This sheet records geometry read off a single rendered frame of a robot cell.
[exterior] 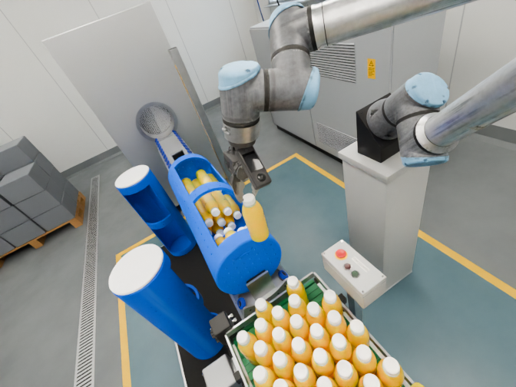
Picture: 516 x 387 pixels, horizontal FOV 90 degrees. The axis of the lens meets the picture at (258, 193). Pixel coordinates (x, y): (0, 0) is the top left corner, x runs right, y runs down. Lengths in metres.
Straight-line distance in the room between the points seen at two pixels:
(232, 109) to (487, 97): 0.63
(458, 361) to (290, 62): 1.86
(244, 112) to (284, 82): 0.10
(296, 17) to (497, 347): 1.99
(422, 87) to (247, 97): 0.74
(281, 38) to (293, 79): 0.11
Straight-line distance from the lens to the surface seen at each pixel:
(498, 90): 0.86
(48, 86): 5.88
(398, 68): 2.29
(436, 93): 1.18
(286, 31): 0.66
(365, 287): 0.92
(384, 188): 1.35
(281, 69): 0.61
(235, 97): 0.58
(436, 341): 2.08
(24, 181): 4.19
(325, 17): 0.66
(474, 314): 2.21
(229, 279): 1.03
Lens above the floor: 1.91
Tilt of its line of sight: 39 degrees down
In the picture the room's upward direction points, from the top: 21 degrees counter-clockwise
